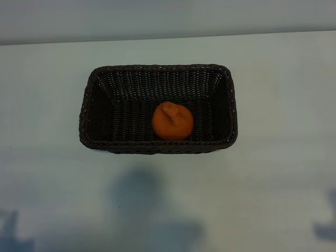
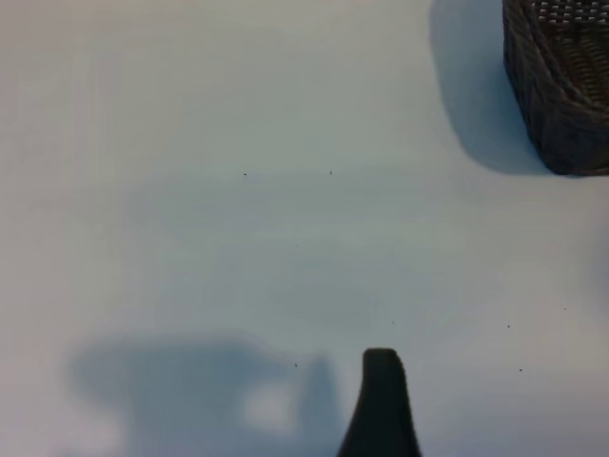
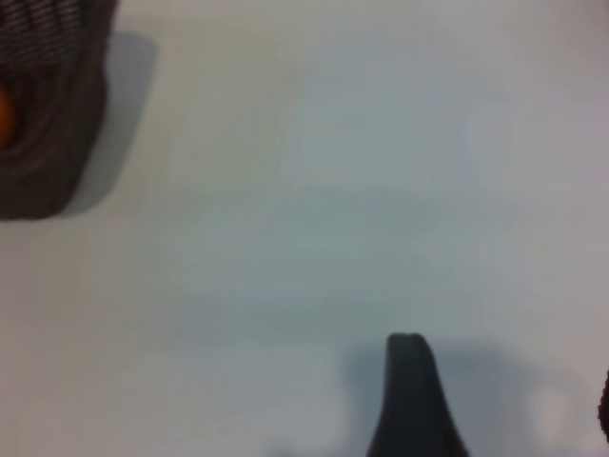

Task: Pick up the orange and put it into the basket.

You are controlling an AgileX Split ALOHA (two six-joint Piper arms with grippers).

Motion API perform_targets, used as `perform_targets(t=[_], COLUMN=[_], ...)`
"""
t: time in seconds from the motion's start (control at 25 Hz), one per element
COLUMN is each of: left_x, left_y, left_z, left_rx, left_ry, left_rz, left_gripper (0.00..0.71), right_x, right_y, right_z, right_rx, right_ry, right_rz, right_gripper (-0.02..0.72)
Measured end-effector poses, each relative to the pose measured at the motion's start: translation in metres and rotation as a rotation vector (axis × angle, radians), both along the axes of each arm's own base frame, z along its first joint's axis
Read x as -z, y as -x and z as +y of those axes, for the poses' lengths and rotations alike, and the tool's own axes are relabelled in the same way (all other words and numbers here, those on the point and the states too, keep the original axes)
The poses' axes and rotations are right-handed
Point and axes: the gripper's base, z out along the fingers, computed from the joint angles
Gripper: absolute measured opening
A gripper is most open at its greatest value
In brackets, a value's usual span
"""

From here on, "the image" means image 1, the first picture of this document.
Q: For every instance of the dark brown wicker basket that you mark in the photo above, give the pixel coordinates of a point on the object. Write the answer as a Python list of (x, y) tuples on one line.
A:
[(131, 123)]

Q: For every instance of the orange fruit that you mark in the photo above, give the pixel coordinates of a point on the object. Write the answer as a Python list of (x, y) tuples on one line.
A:
[(173, 123)]

